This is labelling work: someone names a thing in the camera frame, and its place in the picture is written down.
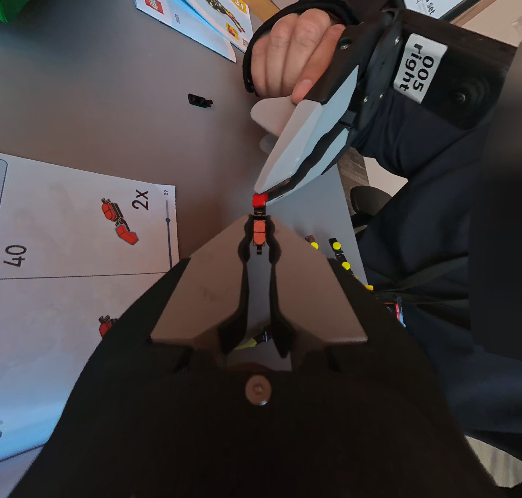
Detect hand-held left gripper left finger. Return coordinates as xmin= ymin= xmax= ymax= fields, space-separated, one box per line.
xmin=150 ymin=214 xmax=250 ymax=356

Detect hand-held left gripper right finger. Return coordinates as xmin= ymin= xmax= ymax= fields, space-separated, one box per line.
xmin=267 ymin=214 xmax=368 ymax=358

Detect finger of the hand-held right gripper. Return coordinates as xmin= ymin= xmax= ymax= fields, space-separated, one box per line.
xmin=254 ymin=65 xmax=360 ymax=196
xmin=265 ymin=125 xmax=351 ymax=205

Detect red and black lego limb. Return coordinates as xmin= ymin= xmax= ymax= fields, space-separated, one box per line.
xmin=251 ymin=193 xmax=271 ymax=256

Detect red yellow black lego model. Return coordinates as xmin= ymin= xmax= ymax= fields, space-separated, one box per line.
xmin=304 ymin=234 xmax=408 ymax=327

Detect open lego instruction booklet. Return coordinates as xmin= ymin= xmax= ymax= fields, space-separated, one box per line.
xmin=0 ymin=153 xmax=180 ymax=462

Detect person's right hand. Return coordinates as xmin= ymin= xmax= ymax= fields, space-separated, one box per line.
xmin=251 ymin=8 xmax=347 ymax=105

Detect black office chair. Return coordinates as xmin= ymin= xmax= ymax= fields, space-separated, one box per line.
xmin=350 ymin=185 xmax=394 ymax=231

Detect person's dark clothing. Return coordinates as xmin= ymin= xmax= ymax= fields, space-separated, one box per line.
xmin=351 ymin=94 xmax=522 ymax=486

